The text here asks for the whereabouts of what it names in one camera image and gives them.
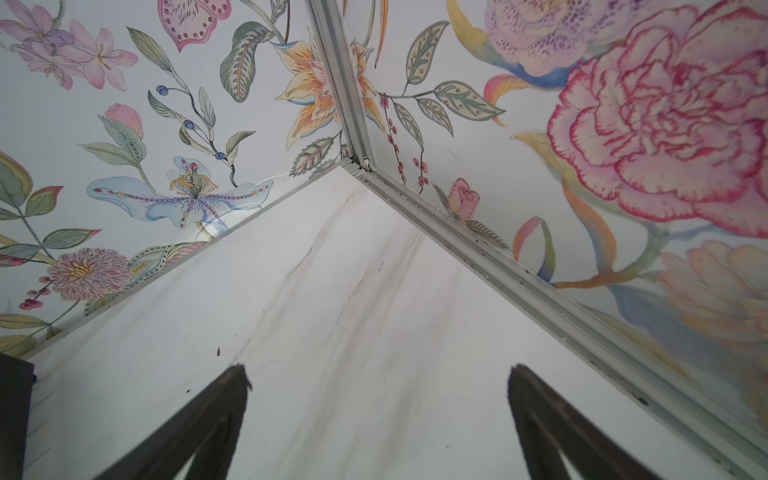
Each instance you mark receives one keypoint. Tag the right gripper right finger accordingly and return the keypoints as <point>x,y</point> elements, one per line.
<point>550,430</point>

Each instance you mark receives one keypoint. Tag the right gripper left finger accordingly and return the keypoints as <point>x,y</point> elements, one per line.
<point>201,437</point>

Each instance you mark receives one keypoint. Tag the black wire dish rack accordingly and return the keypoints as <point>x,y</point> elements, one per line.
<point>17,380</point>

